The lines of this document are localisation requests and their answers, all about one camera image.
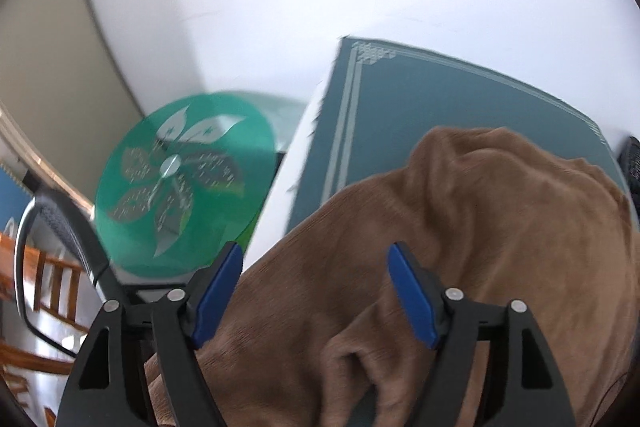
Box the brown fleece garment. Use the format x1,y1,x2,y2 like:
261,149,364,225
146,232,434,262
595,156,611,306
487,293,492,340
143,126,640,427

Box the wooden chair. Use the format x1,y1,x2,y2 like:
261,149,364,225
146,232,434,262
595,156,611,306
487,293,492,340
1,231,91,426

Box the green round flower disc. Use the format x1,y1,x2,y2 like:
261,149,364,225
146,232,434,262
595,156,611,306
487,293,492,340
94,92,277,279

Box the black mesh chair right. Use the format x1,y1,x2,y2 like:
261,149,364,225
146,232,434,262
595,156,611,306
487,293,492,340
617,136,640,198

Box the grey tall cabinet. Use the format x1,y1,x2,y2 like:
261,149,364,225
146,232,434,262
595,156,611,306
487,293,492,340
1,0,142,206

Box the teal table mat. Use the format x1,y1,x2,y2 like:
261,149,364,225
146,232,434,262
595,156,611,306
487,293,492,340
288,38,628,228

